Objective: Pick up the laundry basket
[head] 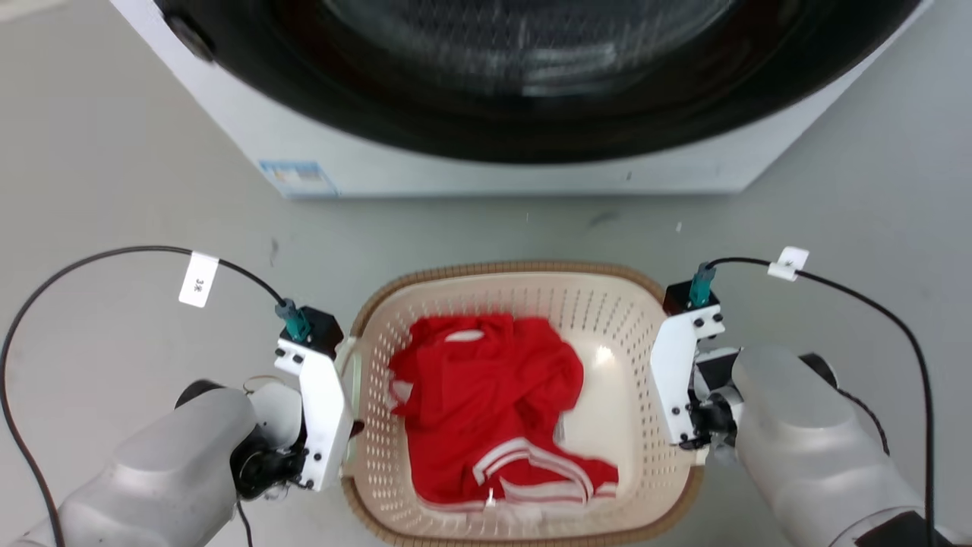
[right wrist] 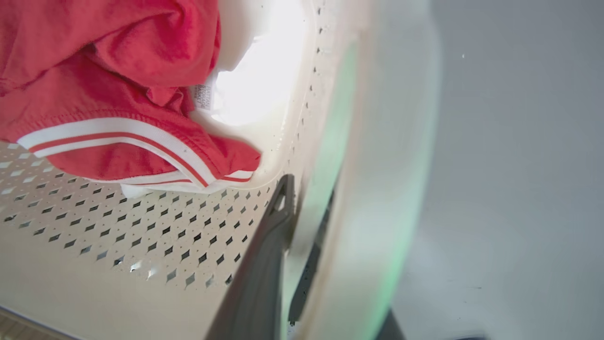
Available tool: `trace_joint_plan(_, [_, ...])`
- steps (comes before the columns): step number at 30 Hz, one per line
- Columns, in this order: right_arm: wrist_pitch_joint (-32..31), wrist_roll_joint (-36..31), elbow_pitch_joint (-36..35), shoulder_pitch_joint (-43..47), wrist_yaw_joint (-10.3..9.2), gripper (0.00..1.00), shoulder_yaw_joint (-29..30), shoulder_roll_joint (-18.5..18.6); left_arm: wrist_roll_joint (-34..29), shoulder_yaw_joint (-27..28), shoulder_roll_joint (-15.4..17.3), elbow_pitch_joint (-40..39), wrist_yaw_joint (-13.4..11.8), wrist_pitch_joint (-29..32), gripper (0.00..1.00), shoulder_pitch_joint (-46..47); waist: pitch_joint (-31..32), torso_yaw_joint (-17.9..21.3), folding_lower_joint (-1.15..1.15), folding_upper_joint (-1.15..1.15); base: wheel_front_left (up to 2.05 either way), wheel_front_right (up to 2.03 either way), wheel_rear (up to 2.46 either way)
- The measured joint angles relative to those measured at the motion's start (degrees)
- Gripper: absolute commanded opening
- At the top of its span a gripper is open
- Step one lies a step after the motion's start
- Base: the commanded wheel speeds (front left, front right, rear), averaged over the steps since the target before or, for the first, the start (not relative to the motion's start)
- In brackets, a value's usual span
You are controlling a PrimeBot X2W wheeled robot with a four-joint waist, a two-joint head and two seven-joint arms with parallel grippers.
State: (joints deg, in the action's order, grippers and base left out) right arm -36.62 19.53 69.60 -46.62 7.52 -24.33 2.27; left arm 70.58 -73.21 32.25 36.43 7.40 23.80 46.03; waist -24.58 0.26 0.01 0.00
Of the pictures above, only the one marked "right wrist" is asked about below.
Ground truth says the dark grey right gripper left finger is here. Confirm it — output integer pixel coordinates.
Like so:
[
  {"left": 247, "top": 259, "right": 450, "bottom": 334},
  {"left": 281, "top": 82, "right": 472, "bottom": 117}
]
[{"left": 204, "top": 174, "right": 296, "bottom": 340}]

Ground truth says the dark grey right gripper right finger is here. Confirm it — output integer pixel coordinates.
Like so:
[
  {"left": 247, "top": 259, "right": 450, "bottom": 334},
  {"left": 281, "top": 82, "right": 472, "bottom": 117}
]
[{"left": 288, "top": 189, "right": 407, "bottom": 340}]

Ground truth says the white perforated plastic laundry basket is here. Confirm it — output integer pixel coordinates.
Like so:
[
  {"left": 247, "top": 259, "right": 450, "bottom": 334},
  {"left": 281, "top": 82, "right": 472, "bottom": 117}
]
[{"left": 0, "top": 0, "right": 444, "bottom": 340}]

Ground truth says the red garment with white stripes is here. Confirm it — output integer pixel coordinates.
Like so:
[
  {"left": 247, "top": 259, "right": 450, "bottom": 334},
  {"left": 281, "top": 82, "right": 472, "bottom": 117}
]
[{"left": 0, "top": 0, "right": 262, "bottom": 195}]

